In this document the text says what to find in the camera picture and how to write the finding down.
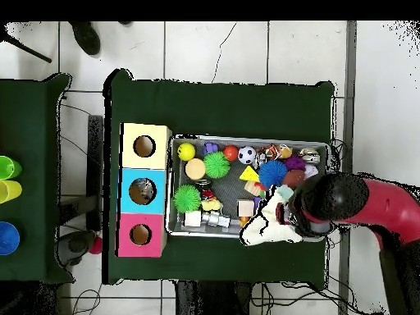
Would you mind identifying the cream knitted cloth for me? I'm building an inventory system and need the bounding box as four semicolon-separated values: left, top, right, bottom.
240;188;304;247

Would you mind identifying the mint knitted cloth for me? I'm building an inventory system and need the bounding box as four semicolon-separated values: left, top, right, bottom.
276;184;294;201

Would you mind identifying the silver mesh bin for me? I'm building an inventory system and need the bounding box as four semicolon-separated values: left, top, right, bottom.
165;134;331;243

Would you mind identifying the wooden box with three holes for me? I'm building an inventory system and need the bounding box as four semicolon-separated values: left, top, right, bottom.
114;121;173;258

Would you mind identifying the blue spiky ball with eyes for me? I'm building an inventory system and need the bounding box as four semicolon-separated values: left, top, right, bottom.
258;159;289;189

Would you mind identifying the yellow toy cheese wedge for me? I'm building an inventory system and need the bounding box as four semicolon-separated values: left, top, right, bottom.
238;165;261;182

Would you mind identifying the toy soccer ball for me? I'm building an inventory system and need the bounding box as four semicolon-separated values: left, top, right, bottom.
237;145;258;165

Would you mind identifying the plain orange ball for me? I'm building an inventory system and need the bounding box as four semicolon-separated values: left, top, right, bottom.
222;144;240;162

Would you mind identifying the toy burger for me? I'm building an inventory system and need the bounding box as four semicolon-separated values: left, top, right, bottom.
185;157;207;180

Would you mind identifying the yellow smiley ball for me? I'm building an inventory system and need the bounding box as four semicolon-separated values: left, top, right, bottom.
176;142;197;162

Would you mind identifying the dark green table cloth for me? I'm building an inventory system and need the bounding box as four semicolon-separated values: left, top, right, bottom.
102;68;336;285
0;72;75;285

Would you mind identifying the red round knob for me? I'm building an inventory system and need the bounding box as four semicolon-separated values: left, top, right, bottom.
88;235;103;255

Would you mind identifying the black stand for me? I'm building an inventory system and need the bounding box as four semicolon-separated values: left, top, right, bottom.
58;114;104;232

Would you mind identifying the yellow plastic cup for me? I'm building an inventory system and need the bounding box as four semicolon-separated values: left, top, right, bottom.
0;179;23;204

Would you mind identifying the blue plastic cup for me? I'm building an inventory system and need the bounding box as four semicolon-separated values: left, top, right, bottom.
0;221;21;256

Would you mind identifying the green plastic cup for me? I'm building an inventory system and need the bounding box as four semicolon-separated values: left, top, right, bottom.
0;155;23;180

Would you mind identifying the black tripod leg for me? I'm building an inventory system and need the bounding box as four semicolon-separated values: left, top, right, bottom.
0;32;53;64

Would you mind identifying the green stringy puffer ball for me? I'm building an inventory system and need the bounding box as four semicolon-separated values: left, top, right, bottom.
203;151;231;179

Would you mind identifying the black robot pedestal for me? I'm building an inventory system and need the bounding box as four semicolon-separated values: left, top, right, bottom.
175;280;253;315

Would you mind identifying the black cable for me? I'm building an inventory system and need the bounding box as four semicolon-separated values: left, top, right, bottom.
70;283;103;315

